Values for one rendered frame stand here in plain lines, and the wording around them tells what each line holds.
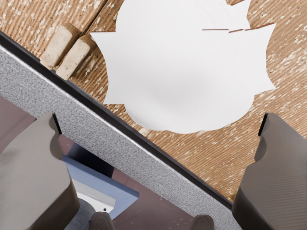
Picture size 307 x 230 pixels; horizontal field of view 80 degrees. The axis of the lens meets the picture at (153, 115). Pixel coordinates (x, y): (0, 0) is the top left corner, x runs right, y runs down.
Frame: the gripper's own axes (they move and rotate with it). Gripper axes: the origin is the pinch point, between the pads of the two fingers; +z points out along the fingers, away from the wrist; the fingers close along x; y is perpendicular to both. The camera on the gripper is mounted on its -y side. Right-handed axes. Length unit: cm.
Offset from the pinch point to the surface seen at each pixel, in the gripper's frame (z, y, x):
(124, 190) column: 20.4, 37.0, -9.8
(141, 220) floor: 107, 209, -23
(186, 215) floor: 107, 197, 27
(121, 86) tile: 7.2, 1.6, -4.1
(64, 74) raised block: 10.7, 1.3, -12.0
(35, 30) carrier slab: 13.4, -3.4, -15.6
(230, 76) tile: 8.2, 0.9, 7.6
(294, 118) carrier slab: 13.4, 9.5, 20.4
